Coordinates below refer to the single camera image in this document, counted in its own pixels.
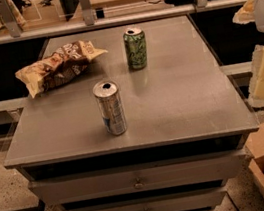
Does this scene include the brown chip bag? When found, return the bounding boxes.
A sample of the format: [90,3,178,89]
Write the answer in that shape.
[15,40,107,98]

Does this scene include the green soda can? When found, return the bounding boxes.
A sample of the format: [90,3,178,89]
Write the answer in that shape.
[123,27,148,70]

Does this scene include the silver redbull can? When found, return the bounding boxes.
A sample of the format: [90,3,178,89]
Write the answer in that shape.
[93,81,127,136]

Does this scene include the grey drawer cabinet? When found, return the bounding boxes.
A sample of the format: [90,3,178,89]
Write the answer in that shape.
[5,16,258,211]

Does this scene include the top drawer knob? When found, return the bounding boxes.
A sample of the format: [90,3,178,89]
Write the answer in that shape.
[134,178,145,190]

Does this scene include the middle metal rail bracket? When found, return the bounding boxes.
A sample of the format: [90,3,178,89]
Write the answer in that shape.
[79,0,95,26]

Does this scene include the left metal rail bracket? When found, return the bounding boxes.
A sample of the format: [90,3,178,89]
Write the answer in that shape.
[0,0,22,38]

